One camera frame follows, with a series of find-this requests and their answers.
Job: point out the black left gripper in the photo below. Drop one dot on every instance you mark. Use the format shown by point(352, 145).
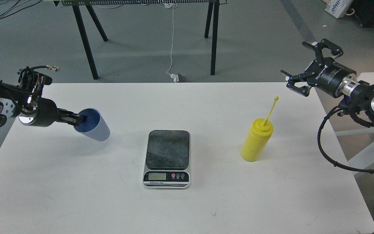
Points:
point(47, 113)

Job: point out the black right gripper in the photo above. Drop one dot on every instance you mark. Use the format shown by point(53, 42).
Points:
point(334, 78)

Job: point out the blue plastic cup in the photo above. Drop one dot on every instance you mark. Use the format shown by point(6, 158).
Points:
point(94, 127)

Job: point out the white power adapter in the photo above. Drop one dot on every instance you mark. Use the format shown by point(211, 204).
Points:
point(178, 78)

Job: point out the digital kitchen scale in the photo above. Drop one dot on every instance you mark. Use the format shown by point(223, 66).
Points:
point(167, 161)

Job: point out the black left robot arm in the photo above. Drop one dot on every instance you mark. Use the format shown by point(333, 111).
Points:
point(26, 100)

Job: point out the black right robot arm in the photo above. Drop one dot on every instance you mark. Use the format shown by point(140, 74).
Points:
point(359, 105)

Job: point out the yellow squeeze bottle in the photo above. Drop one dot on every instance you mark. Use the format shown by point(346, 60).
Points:
point(259, 134)

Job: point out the black trestle table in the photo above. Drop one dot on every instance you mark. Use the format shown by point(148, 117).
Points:
point(113, 36)

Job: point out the white cardboard box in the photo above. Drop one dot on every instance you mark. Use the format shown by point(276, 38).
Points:
point(337, 8)

